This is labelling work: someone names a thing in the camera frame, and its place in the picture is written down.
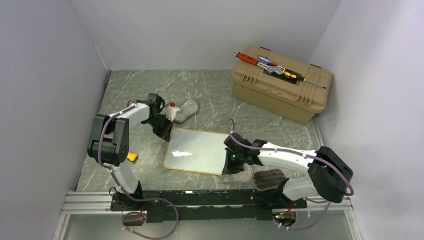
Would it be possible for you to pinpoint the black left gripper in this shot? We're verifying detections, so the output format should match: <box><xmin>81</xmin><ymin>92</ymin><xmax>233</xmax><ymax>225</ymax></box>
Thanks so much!
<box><xmin>145</xmin><ymin>114</ymin><xmax>176</xmax><ymax>143</ymax></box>

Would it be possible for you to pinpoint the grey blue scrubbing sponge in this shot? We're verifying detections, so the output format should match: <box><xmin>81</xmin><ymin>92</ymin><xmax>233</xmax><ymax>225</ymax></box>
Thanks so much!
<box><xmin>221</xmin><ymin>164</ymin><xmax>254</xmax><ymax>184</ymax></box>

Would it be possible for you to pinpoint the yellow framed whiteboard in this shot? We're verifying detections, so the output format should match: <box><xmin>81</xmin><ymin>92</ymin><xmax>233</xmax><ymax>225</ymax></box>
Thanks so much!
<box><xmin>163</xmin><ymin>127</ymin><xmax>228</xmax><ymax>176</ymax></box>

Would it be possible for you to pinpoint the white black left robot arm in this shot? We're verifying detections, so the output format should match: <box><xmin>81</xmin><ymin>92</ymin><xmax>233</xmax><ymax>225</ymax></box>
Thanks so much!
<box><xmin>87</xmin><ymin>93</ymin><xmax>178</xmax><ymax>210</ymax></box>

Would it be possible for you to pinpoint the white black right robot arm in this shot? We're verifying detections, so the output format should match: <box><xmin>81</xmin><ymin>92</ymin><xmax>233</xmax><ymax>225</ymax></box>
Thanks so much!
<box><xmin>222</xmin><ymin>132</ymin><xmax>354</xmax><ymax>208</ymax></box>

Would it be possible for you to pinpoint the grey silver scrubbing sponge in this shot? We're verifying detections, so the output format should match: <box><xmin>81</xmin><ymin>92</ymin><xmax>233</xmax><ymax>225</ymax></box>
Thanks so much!
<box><xmin>174</xmin><ymin>99</ymin><xmax>199</xmax><ymax>123</ymax></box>

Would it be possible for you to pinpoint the dark wavy foam sponge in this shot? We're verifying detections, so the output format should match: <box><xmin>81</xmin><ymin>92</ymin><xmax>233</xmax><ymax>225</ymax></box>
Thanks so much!
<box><xmin>252</xmin><ymin>169</ymin><xmax>288</xmax><ymax>192</ymax></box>

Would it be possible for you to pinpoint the yellow black sponge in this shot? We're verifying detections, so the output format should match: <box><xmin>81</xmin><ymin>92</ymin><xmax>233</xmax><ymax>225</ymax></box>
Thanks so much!
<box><xmin>127</xmin><ymin>152</ymin><xmax>138</xmax><ymax>162</ymax></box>

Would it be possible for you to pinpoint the tan plastic toolbox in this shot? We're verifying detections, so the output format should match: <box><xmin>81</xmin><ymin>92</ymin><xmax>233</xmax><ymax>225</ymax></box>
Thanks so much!
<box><xmin>231</xmin><ymin>45</ymin><xmax>334</xmax><ymax>125</ymax></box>

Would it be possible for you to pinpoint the yellow black screwdriver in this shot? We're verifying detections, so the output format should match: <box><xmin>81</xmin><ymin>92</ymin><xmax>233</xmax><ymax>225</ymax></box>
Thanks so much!
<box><xmin>282</xmin><ymin>68</ymin><xmax>327</xmax><ymax>89</ymax></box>

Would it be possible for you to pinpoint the blue red screwdriver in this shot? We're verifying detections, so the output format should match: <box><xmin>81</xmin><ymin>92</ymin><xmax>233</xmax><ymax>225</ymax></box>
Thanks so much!
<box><xmin>257</xmin><ymin>55</ymin><xmax>279</xmax><ymax>67</ymax></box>

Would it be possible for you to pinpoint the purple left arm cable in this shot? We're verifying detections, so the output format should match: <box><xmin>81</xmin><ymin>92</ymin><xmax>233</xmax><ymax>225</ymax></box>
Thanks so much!
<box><xmin>96</xmin><ymin>98</ymin><xmax>180</xmax><ymax>240</ymax></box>

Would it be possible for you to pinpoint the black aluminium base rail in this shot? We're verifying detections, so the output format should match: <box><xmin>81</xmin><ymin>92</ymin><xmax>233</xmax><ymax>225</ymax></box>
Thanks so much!
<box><xmin>61</xmin><ymin>188</ymin><xmax>354</xmax><ymax>223</ymax></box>

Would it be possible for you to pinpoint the red handled adjustable wrench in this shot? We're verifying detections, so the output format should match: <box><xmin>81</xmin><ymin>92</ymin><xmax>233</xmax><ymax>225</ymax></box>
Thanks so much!
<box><xmin>232</xmin><ymin>51</ymin><xmax>284</xmax><ymax>75</ymax></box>

